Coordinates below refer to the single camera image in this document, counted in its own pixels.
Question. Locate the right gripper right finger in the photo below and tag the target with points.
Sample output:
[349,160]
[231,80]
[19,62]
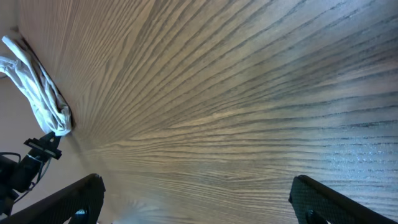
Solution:
[314,202]

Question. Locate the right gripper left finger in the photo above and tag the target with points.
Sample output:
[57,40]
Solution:
[80,202]

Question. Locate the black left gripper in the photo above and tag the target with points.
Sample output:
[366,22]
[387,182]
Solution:
[19,176]

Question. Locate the beige khaki shorts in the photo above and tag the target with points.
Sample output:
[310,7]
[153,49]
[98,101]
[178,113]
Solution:
[49,107]

